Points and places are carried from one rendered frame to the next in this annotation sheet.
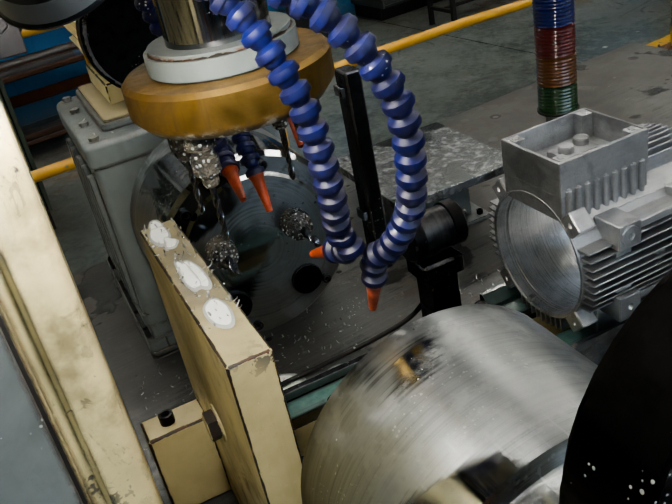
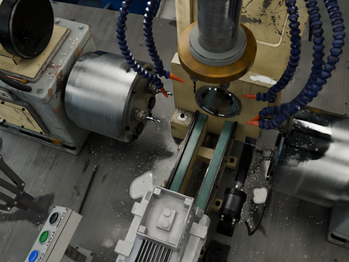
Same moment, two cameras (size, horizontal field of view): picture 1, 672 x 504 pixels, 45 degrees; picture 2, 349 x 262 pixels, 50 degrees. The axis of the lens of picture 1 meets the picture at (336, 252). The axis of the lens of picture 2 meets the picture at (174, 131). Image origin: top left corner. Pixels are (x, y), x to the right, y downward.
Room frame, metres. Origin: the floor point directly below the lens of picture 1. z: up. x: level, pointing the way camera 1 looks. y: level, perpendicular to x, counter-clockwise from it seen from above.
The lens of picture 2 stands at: (1.01, -0.42, 1.99)
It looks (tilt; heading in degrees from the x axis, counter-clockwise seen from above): 61 degrees down; 136
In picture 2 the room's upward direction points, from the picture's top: 6 degrees counter-clockwise
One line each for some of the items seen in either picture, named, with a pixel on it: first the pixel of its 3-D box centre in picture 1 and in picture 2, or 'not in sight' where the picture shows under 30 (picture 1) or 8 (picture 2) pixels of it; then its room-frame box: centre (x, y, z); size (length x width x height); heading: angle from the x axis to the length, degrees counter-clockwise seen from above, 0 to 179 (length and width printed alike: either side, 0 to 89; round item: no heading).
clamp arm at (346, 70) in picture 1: (366, 172); (244, 165); (0.87, -0.05, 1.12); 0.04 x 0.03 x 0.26; 110
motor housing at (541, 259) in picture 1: (603, 224); (163, 244); (0.82, -0.32, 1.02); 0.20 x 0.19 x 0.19; 110
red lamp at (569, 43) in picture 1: (554, 38); not in sight; (1.16, -0.38, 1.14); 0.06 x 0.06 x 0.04
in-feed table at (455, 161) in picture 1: (424, 188); not in sight; (1.33, -0.18, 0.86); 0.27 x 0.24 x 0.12; 20
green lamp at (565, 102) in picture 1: (557, 95); not in sight; (1.16, -0.38, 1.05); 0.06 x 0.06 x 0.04
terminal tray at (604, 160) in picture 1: (573, 163); (166, 219); (0.80, -0.28, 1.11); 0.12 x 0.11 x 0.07; 110
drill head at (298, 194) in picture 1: (228, 214); (324, 157); (1.01, 0.13, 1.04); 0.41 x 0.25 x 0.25; 20
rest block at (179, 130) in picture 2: not in sight; (183, 123); (0.57, 0.05, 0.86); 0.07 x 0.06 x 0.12; 20
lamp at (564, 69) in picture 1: (556, 67); not in sight; (1.16, -0.38, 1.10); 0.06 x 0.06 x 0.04
